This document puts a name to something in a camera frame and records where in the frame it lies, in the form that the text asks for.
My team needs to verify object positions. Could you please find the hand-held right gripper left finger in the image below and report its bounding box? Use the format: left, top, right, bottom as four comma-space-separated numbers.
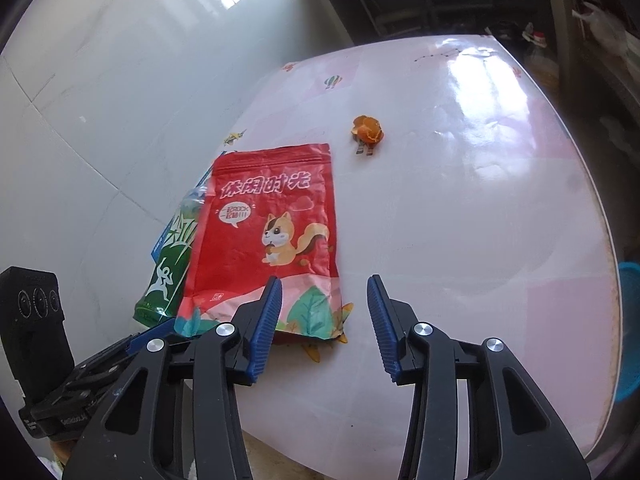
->
62, 276, 283, 480

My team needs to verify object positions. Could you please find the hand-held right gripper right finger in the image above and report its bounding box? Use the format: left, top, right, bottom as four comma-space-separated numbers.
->
366, 275, 588, 480

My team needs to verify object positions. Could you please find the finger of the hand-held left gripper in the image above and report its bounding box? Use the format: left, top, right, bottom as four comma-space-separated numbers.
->
60, 319, 177, 401

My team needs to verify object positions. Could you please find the red snack bag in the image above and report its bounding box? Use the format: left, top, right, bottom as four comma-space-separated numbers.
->
175, 142, 355, 363

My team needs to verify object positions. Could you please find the orange peel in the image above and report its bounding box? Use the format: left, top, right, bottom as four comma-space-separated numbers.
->
350, 114, 387, 145

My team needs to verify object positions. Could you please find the blue plastic basket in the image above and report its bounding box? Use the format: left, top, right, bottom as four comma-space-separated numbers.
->
615, 261, 640, 403

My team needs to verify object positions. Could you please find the cooking oil bottle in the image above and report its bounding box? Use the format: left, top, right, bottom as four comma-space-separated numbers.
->
521, 22, 551, 76

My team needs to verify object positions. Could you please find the white plastic bag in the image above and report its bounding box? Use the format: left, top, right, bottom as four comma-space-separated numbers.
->
572, 0, 632, 57

